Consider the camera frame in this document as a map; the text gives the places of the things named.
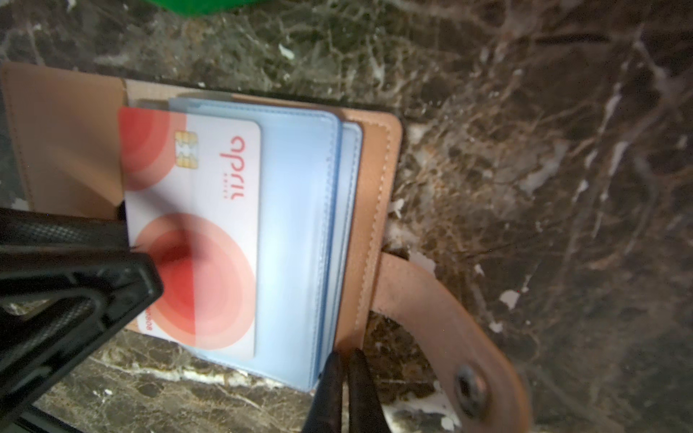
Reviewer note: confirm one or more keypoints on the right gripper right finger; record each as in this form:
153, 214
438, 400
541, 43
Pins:
365, 409

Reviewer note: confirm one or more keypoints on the green plastic tray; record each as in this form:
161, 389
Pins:
191, 8

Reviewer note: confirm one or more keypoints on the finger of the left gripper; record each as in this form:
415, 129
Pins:
85, 299
25, 232

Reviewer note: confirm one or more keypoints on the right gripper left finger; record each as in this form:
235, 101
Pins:
325, 415

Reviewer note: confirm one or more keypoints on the pink leather card holder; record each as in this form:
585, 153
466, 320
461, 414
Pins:
64, 132

